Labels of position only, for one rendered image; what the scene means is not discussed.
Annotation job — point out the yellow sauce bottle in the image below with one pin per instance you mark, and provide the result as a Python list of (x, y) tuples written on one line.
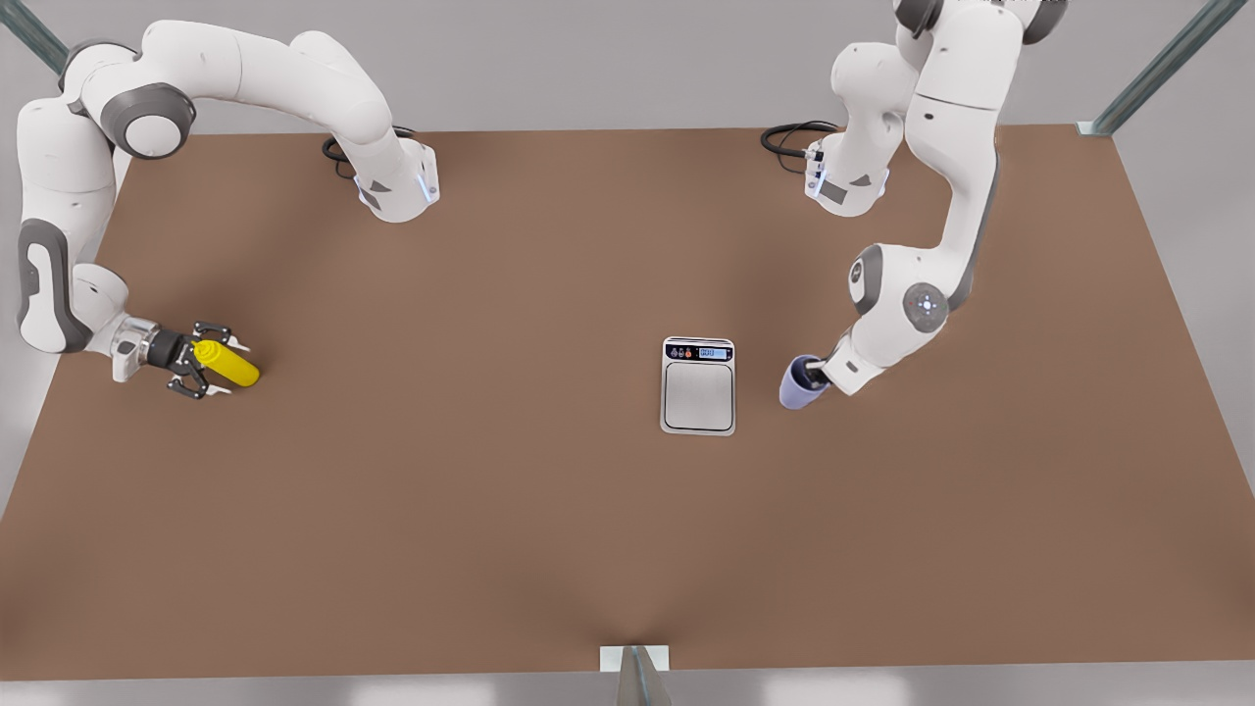
[(227, 363)]

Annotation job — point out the lavender cup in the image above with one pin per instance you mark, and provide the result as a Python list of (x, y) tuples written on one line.
[(800, 389)]

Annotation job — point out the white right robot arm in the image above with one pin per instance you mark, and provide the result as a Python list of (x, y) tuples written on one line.
[(245, 74)]

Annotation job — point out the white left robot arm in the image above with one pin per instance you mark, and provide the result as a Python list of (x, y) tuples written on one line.
[(956, 127)]

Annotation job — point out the silver digital kitchen scale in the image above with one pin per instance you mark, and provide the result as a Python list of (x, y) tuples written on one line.
[(698, 387)]

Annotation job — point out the silver frame post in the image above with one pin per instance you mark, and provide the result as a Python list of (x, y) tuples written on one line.
[(34, 29), (638, 677), (1157, 69)]

